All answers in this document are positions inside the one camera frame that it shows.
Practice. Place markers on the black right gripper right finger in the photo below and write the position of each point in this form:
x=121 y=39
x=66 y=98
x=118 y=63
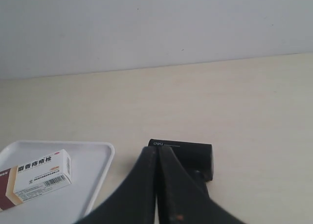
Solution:
x=181 y=199

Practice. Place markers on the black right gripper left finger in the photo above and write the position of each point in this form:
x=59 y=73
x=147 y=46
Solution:
x=133 y=202

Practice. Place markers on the black Deli barcode scanner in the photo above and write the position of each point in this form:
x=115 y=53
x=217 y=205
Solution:
x=195 y=158

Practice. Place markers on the white plastic tray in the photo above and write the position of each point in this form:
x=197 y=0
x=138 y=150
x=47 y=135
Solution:
x=90 y=162

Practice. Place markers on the white and maroon medicine box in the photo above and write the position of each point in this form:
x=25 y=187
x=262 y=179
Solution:
x=30 y=180

